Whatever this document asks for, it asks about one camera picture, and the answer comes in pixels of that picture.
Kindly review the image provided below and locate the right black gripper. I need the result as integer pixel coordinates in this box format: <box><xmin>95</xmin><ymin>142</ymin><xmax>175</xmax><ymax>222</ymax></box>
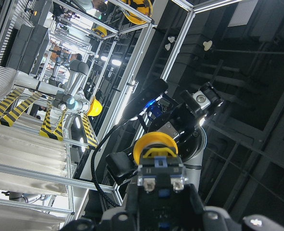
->
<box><xmin>105</xmin><ymin>90</ymin><xmax>223</xmax><ymax>185</ymax></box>

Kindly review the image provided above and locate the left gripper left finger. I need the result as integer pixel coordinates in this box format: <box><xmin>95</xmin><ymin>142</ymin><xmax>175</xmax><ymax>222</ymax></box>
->
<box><xmin>61</xmin><ymin>185</ymin><xmax>141</xmax><ymax>231</ymax></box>

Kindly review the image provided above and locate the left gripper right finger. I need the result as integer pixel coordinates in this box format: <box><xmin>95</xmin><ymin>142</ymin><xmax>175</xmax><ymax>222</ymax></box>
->
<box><xmin>187</xmin><ymin>184</ymin><xmax>284</xmax><ymax>231</ymax></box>

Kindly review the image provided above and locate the yellow push button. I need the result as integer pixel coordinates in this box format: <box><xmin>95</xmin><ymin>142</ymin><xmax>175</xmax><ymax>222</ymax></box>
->
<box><xmin>133</xmin><ymin>131</ymin><xmax>185</xmax><ymax>198</ymax></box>

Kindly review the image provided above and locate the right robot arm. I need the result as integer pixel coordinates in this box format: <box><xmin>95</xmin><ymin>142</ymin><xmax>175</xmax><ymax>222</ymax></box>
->
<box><xmin>105</xmin><ymin>83</ymin><xmax>224</xmax><ymax>193</ymax></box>

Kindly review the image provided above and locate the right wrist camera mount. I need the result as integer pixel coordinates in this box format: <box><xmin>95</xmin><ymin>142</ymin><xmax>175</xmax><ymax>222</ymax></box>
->
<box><xmin>121</xmin><ymin>78</ymin><xmax>168</xmax><ymax>120</ymax></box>

